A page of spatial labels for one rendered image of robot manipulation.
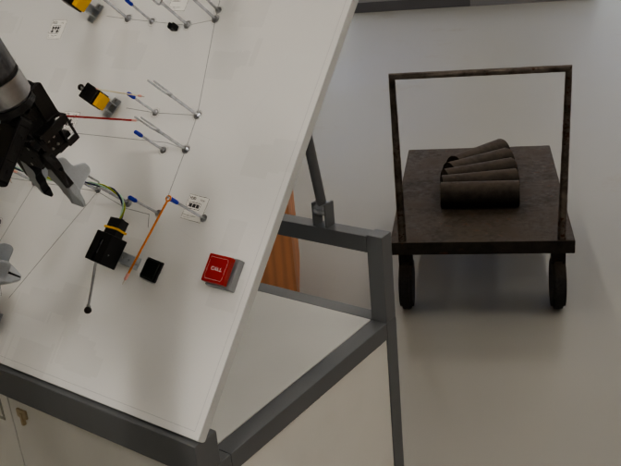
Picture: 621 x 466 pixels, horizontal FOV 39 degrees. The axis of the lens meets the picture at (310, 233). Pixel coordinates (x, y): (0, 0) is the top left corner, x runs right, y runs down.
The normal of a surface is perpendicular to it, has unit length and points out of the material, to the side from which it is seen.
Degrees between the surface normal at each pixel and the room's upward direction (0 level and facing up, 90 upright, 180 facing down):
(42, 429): 90
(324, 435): 90
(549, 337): 0
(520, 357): 0
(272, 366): 0
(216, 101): 49
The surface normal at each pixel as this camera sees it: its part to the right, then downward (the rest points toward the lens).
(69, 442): -0.58, 0.36
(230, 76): -0.49, -0.33
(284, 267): 0.01, 0.38
